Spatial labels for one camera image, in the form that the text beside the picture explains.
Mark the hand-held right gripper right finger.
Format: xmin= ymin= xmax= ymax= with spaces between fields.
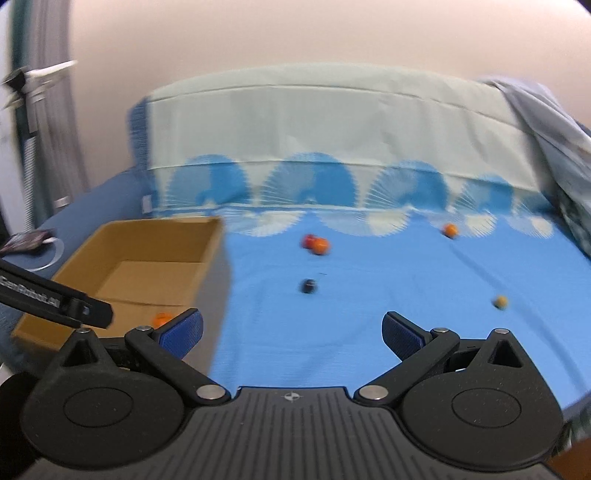
xmin=353 ymin=311 xmax=525 ymax=407

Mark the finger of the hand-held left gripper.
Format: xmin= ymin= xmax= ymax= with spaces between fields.
xmin=65 ymin=290 xmax=114 ymax=330

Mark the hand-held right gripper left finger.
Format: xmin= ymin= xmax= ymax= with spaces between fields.
xmin=46 ymin=308 xmax=232 ymax=407

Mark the cardboard box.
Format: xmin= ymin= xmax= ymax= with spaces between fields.
xmin=11 ymin=217 xmax=227 ymax=356

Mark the black smartphone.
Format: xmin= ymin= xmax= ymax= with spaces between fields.
xmin=0 ymin=232 xmax=56 ymax=256

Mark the blue fan-patterned sheet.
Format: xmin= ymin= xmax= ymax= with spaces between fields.
xmin=139 ymin=65 xmax=591 ymax=416

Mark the phone holder stand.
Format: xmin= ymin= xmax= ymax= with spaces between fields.
xmin=9 ymin=0 xmax=89 ymax=232

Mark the grey-blue cloth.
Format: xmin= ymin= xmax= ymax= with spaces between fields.
xmin=480 ymin=76 xmax=591 ymax=259

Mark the white charging cable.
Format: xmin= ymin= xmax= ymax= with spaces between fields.
xmin=28 ymin=237 xmax=65 ymax=272

